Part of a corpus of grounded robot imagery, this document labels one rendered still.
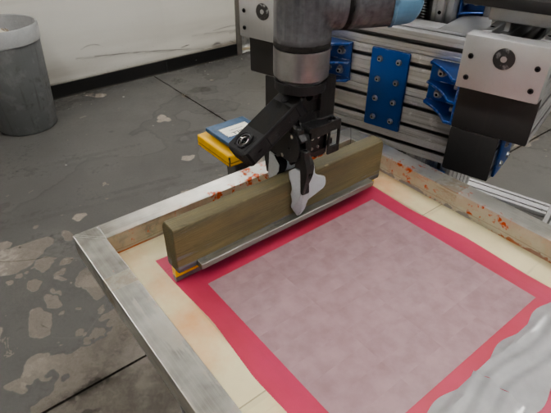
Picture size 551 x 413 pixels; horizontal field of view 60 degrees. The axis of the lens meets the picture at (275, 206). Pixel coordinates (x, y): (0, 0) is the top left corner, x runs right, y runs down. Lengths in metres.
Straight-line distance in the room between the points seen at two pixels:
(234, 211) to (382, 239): 0.25
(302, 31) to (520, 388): 0.48
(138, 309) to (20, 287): 1.68
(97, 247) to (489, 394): 0.54
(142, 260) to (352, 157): 0.37
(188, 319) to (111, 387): 1.18
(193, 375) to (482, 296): 0.40
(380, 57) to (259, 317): 0.65
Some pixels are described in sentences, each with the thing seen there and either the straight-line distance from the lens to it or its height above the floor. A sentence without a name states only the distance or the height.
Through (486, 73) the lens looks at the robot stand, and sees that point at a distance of 0.89.
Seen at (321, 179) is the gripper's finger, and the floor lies 1.05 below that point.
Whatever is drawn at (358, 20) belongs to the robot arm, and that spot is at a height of 1.28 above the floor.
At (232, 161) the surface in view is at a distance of 0.99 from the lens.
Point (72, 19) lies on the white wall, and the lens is 3.94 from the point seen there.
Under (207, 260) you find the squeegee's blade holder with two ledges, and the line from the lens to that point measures 0.68.
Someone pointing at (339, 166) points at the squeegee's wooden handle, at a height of 1.04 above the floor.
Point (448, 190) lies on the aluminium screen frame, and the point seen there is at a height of 0.99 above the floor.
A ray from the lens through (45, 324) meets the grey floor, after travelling 2.09.
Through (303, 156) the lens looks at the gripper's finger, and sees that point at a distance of 0.67.
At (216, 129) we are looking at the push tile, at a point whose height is 0.97.
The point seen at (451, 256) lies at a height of 0.95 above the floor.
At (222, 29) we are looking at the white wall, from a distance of 4.51.
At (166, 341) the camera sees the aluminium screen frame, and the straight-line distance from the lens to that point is 0.59.
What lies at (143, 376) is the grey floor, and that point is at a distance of 1.81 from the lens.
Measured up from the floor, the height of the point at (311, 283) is 0.95.
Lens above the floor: 1.44
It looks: 36 degrees down
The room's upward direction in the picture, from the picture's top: straight up
